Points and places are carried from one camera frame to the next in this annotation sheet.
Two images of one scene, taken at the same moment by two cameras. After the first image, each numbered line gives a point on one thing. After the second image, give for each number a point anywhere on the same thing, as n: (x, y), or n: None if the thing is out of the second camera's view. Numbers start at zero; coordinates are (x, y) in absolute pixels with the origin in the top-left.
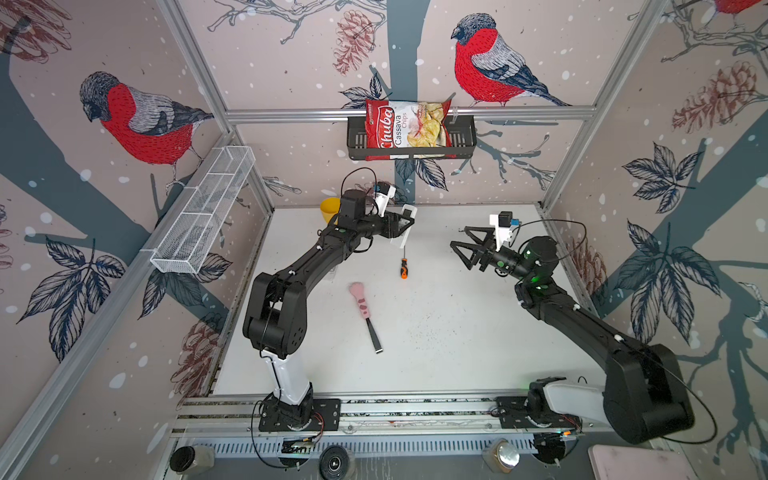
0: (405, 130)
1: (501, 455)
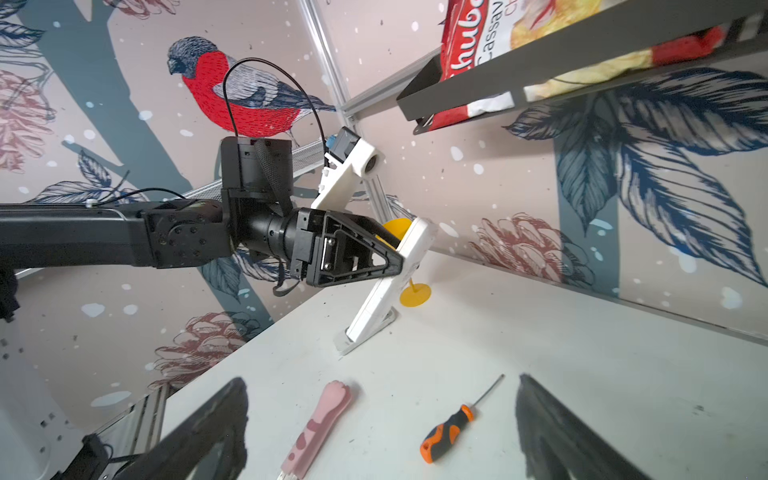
0: (472, 31)
1: None
